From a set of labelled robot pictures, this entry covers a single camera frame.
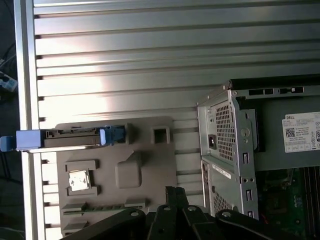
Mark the hard disk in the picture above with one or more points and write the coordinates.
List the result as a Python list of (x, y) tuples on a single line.
[(30, 140)]

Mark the green motherboard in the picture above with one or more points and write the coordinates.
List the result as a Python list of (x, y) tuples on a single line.
[(303, 210)]

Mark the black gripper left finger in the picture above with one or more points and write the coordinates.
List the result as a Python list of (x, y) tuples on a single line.
[(162, 220)]

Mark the CPU socket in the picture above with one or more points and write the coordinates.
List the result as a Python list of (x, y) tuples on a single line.
[(276, 203)]

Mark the grey power supply unit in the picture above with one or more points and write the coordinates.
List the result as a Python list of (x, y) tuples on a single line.
[(271, 130)]

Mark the black open PC case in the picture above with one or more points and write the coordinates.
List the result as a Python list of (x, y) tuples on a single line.
[(246, 160)]

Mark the grey parts rack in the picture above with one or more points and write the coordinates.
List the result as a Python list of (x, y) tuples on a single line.
[(107, 155)]

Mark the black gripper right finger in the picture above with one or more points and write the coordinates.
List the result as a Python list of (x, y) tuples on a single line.
[(195, 222)]

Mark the silver CPU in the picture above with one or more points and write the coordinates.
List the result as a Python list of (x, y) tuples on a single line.
[(80, 181)]

